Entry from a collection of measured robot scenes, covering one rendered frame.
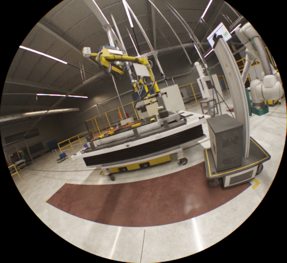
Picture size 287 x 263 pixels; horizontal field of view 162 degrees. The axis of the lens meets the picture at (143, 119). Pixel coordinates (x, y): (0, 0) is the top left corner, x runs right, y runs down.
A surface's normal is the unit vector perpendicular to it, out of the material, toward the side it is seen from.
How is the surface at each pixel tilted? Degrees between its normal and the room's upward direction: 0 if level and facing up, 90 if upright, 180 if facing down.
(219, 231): 0
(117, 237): 0
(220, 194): 0
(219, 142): 90
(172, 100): 90
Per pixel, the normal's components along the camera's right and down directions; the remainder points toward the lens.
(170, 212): -0.33, -0.94
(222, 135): -0.42, 0.24
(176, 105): -0.10, 0.13
